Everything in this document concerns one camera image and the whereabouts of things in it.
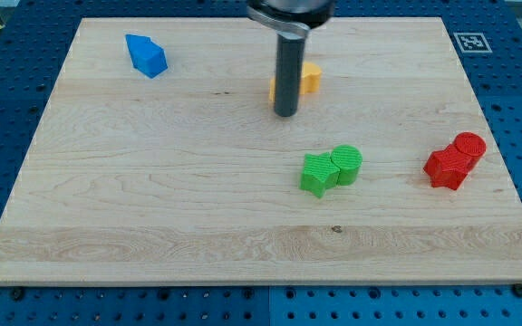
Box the green star block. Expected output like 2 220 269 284
299 152 340 198

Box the green cylinder block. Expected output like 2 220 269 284
331 145 363 186

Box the yellow block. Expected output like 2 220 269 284
268 61 324 103

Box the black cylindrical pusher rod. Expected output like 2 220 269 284
274 34 305 117

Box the blue pentagon block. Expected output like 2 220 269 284
125 34 168 78

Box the red star block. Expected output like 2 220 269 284
423 144 474 190

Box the red cylinder block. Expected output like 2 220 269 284
452 131 487 172

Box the white fiducial marker tag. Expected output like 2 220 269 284
453 32 492 53

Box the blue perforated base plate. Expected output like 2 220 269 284
0 0 522 325

